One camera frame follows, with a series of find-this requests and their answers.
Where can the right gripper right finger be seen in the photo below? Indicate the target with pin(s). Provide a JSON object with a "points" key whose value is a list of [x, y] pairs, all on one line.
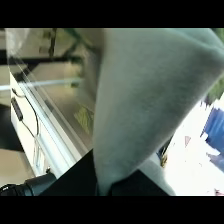
{"points": [[140, 185]]}

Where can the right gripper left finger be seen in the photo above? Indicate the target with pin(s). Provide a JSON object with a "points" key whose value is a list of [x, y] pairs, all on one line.
{"points": [[75, 180]]}

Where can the cream shirt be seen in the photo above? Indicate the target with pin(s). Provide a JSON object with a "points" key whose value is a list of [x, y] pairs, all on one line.
{"points": [[143, 100]]}

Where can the silver frame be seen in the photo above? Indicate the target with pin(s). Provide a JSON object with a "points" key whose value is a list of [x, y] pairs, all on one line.
{"points": [[50, 133]]}

